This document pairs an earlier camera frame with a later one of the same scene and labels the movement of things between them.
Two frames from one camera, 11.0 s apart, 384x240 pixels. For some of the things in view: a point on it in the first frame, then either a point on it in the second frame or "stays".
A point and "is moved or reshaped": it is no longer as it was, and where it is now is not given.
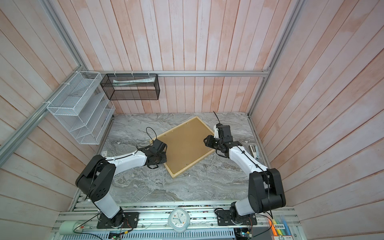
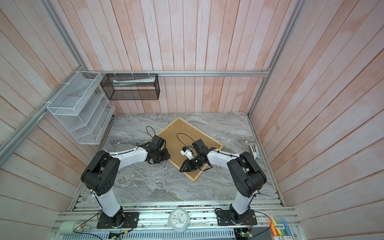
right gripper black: [209, 142] → [189, 166]
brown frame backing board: [184, 145] is moved or reshaped
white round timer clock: [179, 219] stays
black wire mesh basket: [131, 86] stays
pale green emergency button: [67, 227] stays
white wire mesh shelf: [82, 109] stays
